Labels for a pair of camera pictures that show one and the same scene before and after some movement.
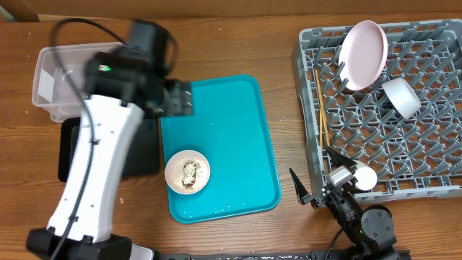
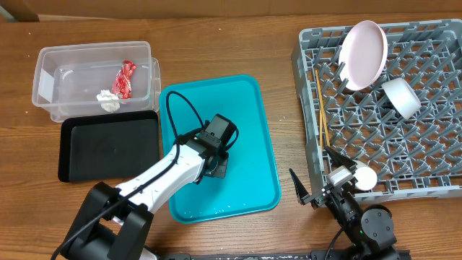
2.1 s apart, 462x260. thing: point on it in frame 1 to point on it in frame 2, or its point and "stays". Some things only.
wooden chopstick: x=320 y=126 stays
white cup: x=367 y=178 stays
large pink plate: x=362 y=54 stays
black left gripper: x=180 y=98 to x=223 y=162
